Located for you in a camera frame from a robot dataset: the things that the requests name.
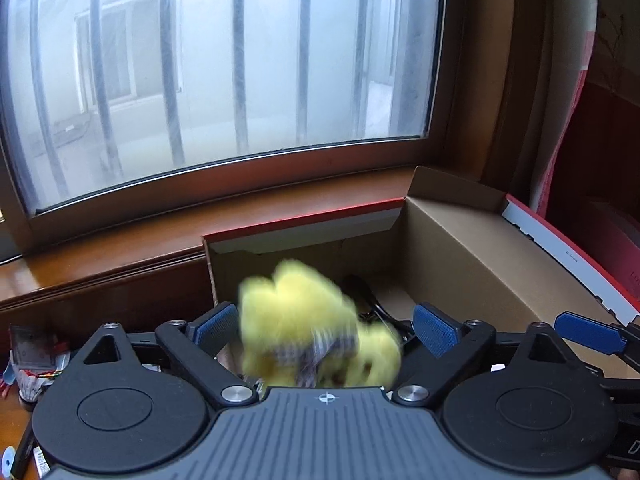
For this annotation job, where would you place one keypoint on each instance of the yellow plush toy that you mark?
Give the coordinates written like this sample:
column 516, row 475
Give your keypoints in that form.
column 295, row 310

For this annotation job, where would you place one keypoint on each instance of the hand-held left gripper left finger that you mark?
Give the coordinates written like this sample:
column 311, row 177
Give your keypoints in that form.
column 217, row 322

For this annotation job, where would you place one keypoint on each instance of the red and white curtain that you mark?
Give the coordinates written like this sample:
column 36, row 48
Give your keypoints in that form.
column 570, row 125

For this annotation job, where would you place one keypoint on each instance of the white shuttlecock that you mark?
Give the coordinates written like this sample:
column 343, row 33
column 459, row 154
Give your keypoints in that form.
column 40, row 382

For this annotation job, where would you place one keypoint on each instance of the window with metal bars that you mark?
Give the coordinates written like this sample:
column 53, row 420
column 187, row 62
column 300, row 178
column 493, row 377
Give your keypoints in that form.
column 225, row 70

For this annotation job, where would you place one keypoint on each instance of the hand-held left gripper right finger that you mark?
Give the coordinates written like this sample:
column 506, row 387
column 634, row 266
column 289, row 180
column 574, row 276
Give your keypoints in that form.
column 436, row 330

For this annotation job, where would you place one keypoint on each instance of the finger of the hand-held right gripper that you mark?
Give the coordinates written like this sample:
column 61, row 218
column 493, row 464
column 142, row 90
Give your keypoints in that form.
column 590, row 332

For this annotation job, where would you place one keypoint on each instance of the wooden window sill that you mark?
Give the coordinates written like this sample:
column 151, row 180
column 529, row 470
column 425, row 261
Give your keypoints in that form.
column 150, row 240

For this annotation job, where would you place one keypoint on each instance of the black sunglasses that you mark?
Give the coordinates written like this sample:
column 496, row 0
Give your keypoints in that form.
column 365, row 290

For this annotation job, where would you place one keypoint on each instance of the cardboard shoe box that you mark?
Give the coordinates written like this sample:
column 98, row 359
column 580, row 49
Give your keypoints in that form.
column 475, row 265

